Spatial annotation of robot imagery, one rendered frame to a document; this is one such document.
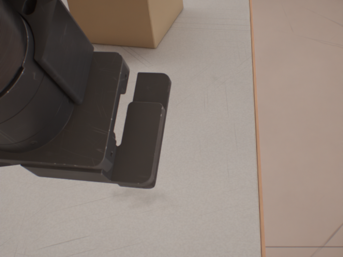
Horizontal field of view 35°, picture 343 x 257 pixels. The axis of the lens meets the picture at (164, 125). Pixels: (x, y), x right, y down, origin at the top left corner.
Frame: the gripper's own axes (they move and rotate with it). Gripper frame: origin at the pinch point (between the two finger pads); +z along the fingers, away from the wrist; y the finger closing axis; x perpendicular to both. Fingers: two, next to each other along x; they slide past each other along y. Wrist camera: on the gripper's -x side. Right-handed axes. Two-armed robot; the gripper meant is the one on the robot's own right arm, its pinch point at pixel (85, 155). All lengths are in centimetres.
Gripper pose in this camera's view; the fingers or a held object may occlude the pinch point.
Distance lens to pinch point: 38.0
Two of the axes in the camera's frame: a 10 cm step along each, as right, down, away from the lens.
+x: -1.5, 9.3, -3.4
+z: 2.2, 3.6, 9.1
